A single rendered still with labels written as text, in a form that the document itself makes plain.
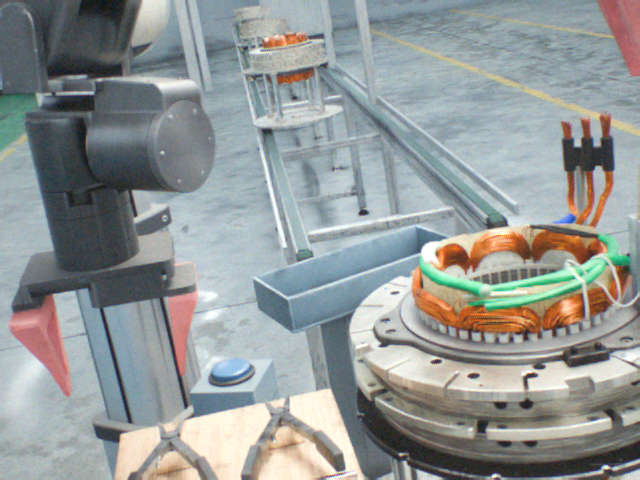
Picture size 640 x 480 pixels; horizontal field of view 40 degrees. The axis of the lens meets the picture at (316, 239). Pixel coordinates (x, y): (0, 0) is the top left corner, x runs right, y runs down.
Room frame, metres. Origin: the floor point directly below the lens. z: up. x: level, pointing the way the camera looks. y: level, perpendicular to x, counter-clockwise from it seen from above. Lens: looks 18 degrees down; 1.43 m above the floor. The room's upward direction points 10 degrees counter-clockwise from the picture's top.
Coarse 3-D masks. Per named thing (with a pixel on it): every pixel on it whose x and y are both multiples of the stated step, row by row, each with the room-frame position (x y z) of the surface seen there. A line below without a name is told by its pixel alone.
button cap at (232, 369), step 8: (224, 360) 0.85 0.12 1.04; (232, 360) 0.85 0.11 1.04; (240, 360) 0.85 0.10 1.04; (216, 368) 0.84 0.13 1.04; (224, 368) 0.83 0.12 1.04; (232, 368) 0.83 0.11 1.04; (240, 368) 0.83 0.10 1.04; (248, 368) 0.83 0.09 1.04; (216, 376) 0.82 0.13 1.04; (224, 376) 0.82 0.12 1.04; (232, 376) 0.82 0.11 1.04; (240, 376) 0.82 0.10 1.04
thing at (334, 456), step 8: (320, 432) 0.59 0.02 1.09; (320, 440) 0.58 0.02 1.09; (328, 440) 0.57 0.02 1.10; (320, 448) 0.58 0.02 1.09; (328, 448) 0.56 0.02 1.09; (336, 448) 0.56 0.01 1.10; (328, 456) 0.56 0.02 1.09; (336, 456) 0.55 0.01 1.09; (336, 464) 0.55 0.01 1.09; (344, 464) 0.55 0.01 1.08; (336, 472) 0.55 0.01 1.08
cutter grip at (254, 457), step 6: (252, 444) 0.58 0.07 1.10; (258, 444) 0.58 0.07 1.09; (252, 450) 0.58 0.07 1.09; (258, 450) 0.58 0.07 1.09; (246, 456) 0.57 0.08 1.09; (252, 456) 0.57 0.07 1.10; (258, 456) 0.57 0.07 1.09; (246, 462) 0.56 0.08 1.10; (252, 462) 0.56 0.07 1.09; (258, 462) 0.57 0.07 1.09; (246, 468) 0.55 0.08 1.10; (252, 468) 0.55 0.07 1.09; (258, 468) 0.57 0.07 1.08; (246, 474) 0.55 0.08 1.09; (252, 474) 0.55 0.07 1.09; (258, 474) 0.56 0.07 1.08
